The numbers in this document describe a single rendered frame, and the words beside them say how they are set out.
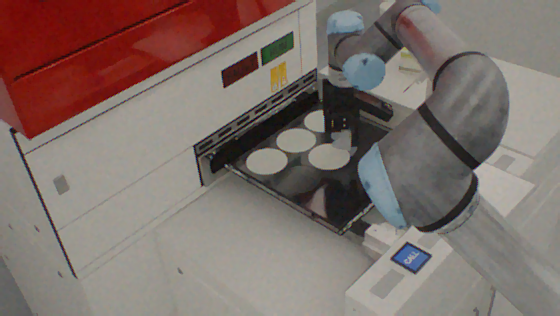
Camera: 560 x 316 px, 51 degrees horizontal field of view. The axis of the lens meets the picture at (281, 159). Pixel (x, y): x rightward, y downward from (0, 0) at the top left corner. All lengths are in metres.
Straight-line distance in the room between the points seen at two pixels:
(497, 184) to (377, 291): 0.38
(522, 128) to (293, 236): 0.59
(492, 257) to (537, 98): 0.77
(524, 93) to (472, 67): 0.77
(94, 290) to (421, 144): 0.89
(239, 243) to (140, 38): 0.51
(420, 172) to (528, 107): 0.79
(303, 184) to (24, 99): 0.64
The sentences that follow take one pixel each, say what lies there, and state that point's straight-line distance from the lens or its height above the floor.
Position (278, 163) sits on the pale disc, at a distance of 1.44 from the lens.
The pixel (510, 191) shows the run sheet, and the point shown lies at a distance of 1.29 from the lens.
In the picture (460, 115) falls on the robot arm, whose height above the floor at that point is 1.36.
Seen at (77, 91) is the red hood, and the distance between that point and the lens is 1.11.
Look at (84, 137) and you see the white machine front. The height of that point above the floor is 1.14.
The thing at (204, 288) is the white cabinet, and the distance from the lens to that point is 1.39.
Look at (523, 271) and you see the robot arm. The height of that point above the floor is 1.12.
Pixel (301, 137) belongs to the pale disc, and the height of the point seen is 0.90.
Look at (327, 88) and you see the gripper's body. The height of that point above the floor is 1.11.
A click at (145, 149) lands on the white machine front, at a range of 1.32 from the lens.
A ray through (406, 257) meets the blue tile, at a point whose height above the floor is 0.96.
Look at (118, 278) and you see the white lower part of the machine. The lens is 1.46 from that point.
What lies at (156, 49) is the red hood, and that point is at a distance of 1.18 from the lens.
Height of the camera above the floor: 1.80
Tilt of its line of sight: 39 degrees down
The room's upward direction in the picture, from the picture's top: 5 degrees counter-clockwise
